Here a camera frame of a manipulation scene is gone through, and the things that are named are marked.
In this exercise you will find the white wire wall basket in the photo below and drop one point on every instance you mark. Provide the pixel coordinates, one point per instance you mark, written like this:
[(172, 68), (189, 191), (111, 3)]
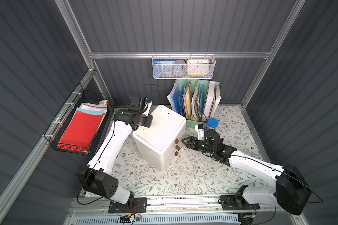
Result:
[(185, 57)]

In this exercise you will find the black wire side basket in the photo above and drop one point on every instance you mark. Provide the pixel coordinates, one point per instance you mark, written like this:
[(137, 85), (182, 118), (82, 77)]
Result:
[(85, 99)]

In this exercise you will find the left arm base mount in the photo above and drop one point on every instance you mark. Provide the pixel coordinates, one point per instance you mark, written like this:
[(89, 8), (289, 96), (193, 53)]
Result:
[(137, 205)]

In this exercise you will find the blue box in basket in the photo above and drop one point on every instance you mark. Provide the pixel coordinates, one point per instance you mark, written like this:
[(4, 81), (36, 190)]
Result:
[(162, 68)]

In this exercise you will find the blue lid pencil tube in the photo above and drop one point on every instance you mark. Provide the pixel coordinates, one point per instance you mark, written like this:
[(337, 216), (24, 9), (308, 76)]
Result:
[(212, 123)]

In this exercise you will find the white drawer cabinet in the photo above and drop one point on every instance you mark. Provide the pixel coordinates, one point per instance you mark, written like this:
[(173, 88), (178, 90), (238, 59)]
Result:
[(158, 145)]

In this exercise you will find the yellow alarm clock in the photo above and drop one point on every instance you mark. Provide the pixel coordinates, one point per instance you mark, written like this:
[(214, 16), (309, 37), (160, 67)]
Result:
[(198, 67)]

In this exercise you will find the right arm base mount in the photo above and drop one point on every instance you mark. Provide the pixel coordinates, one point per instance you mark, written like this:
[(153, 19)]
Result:
[(236, 201)]

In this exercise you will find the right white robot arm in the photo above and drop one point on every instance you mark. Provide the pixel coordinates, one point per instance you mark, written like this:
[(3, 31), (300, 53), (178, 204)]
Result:
[(287, 187)]

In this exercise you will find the grey tape roll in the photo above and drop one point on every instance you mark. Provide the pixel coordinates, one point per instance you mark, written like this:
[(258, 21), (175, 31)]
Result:
[(179, 68)]

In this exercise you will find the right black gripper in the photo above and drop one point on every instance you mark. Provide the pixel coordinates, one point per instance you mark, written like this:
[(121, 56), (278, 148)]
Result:
[(196, 144)]

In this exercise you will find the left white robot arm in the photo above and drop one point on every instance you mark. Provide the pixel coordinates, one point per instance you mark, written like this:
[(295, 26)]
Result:
[(96, 177)]

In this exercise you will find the red paper folder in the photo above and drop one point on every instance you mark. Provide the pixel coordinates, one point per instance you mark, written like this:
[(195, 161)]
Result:
[(81, 130)]

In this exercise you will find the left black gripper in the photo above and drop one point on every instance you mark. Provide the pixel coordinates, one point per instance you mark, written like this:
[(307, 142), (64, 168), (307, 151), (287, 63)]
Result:
[(146, 121)]

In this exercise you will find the green file organizer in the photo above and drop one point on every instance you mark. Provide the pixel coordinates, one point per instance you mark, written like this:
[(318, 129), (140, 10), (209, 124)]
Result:
[(196, 100)]

